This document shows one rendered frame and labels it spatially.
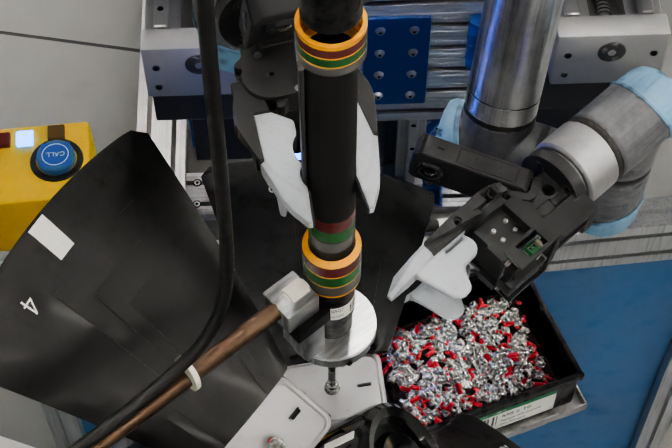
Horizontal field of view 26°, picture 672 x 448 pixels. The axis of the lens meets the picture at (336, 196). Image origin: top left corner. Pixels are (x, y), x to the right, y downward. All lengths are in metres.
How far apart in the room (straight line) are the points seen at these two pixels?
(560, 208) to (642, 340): 0.72
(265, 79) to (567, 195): 0.44
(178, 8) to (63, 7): 1.37
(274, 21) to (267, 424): 0.34
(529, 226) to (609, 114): 0.15
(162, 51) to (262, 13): 0.77
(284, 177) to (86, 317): 0.20
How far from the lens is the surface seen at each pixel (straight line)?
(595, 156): 1.38
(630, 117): 1.41
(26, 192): 1.53
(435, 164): 1.37
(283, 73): 1.03
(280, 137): 1.00
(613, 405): 2.23
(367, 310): 1.15
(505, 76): 1.44
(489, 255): 1.32
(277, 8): 0.97
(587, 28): 1.77
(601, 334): 2.02
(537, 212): 1.36
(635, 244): 1.80
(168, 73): 1.77
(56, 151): 1.55
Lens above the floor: 2.30
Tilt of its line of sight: 55 degrees down
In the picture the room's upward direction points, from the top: straight up
